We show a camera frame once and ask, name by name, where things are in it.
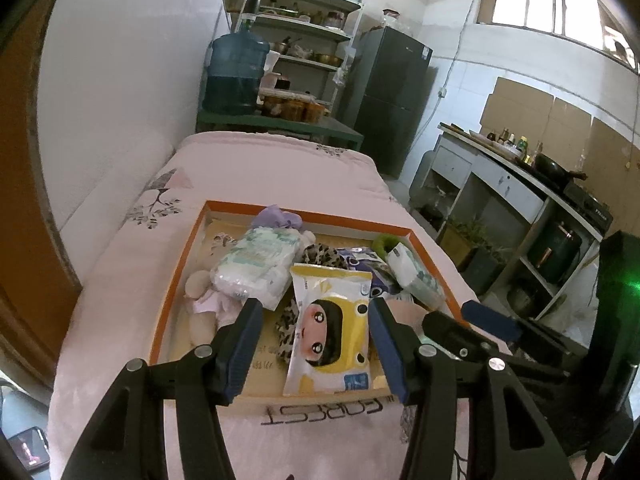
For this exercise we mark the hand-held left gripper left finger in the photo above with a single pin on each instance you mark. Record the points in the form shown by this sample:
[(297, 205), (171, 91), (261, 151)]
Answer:
[(240, 350)]

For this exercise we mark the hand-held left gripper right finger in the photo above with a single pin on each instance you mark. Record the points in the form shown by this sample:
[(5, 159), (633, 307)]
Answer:
[(390, 355)]

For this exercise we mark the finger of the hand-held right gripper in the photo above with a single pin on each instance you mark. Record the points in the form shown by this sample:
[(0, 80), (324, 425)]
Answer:
[(450, 332), (490, 317)]

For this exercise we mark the shallow orange-rimmed cardboard box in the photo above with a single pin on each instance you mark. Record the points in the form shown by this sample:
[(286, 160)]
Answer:
[(260, 360)]

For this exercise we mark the small white-green tissue pack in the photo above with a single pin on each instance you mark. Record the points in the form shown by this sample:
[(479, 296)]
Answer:
[(415, 275)]

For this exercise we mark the yellow cartoon wet wipes pack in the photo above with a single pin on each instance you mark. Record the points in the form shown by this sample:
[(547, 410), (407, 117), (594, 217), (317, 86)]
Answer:
[(325, 320)]

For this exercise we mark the white teddy bear purple dress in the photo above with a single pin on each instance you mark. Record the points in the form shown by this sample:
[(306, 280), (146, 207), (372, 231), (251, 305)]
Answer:
[(200, 285)]

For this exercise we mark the pale green diaper pack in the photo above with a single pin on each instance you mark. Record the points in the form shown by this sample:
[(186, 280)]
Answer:
[(255, 265)]

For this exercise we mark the blue and white packet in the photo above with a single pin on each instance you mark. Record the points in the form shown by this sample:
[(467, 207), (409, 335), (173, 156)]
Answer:
[(370, 265)]

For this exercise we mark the green plush toy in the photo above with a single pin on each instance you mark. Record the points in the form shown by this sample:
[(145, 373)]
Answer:
[(382, 245)]

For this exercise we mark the leopard print cloth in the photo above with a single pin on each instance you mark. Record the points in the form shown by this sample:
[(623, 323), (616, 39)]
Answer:
[(325, 256)]

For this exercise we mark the purple cloth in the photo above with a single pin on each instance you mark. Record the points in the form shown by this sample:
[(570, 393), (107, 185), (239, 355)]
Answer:
[(275, 217)]

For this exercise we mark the dark cooking pot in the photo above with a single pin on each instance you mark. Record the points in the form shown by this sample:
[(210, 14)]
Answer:
[(525, 300)]

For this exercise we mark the dark green plant pot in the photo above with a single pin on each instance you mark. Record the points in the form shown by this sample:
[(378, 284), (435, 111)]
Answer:
[(482, 272)]

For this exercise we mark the yellow plant pot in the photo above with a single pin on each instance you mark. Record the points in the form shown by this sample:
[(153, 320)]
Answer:
[(457, 250)]

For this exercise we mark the dark green air fryer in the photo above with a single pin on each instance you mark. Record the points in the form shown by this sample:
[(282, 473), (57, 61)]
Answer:
[(555, 252)]

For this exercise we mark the grey kitchen counter cabinet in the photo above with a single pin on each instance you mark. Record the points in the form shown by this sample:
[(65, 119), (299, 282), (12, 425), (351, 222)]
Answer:
[(505, 185)]

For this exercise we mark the black gas stove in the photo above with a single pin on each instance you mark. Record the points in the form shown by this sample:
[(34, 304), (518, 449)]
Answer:
[(590, 205)]

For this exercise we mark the black wok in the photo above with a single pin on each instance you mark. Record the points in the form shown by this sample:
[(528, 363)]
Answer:
[(550, 167)]

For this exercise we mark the row of condiment bottles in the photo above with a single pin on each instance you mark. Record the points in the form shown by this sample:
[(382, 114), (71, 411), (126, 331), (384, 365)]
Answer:
[(512, 145)]

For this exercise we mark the white bolster cushion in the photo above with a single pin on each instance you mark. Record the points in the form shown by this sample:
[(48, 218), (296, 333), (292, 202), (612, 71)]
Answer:
[(110, 195)]

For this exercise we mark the black smartphone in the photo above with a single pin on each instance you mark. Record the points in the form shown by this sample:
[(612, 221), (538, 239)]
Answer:
[(30, 447)]

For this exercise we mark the dark grey fridge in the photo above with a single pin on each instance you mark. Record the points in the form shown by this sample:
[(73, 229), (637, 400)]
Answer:
[(390, 100)]

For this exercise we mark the row of brown jars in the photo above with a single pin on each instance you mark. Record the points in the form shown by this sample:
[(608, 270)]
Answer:
[(295, 109)]

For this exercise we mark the blue water jug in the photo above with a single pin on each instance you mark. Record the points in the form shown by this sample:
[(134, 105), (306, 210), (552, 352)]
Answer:
[(235, 75)]

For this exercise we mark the window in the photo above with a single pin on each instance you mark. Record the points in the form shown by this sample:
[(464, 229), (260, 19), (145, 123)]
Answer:
[(540, 5)]

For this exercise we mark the white metal shelf rack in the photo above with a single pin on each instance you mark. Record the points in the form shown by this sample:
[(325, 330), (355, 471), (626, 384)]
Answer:
[(300, 23)]

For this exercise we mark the cardboard wall sheet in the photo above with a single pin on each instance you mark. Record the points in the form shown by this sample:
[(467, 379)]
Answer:
[(615, 160), (570, 130), (517, 105)]

